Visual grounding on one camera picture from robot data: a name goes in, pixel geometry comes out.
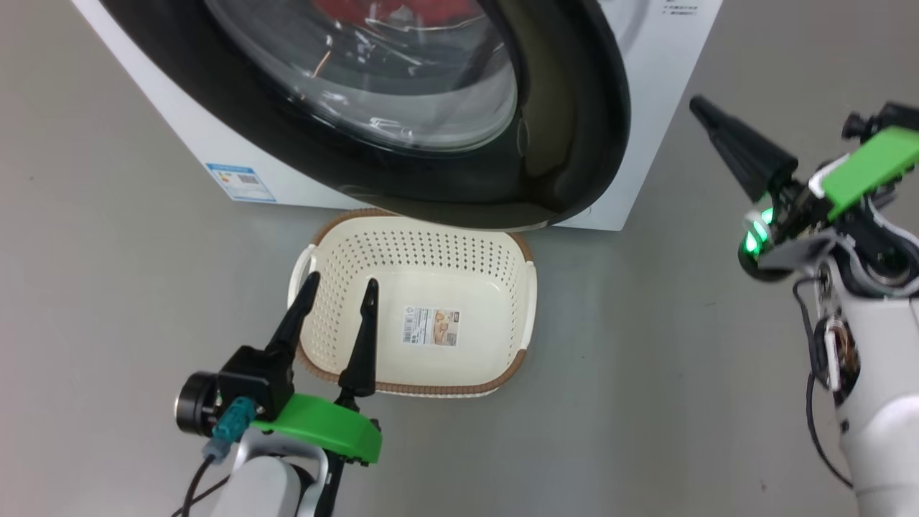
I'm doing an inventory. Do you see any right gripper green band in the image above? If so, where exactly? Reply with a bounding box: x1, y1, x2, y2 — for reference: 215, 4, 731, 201
689, 96, 919, 283

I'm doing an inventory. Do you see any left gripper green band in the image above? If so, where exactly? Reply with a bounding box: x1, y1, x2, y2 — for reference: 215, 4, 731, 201
176, 271, 383, 466

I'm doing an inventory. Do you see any black round glass washer door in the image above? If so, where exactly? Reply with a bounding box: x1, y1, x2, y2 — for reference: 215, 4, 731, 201
101, 0, 633, 232

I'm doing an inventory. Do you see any red and white garment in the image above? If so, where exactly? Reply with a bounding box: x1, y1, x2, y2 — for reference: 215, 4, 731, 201
312, 0, 489, 29

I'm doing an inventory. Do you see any paper label in basket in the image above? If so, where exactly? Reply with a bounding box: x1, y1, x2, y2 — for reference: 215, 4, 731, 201
402, 307, 460, 347

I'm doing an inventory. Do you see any white front-load washing machine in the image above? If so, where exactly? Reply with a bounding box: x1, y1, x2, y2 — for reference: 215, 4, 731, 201
72, 0, 724, 232

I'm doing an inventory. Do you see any cream perforated laundry basket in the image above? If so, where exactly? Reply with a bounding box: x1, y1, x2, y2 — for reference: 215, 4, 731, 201
287, 208, 538, 399

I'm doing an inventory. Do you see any teal connector on left gripper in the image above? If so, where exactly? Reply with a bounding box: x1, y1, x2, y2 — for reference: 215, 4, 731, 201
203, 397, 258, 460

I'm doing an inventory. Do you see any blue energy label sticker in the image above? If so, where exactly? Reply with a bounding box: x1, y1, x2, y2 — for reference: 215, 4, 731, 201
206, 163, 277, 203

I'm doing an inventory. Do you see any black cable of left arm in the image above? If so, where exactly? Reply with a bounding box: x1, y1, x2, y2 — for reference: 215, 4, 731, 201
171, 456, 234, 517

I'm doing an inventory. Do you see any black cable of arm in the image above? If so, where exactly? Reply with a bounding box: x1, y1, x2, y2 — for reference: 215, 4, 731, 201
793, 276, 855, 489
171, 456, 234, 517

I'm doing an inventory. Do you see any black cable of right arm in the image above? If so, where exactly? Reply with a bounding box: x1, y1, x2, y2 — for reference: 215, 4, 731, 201
793, 276, 855, 489

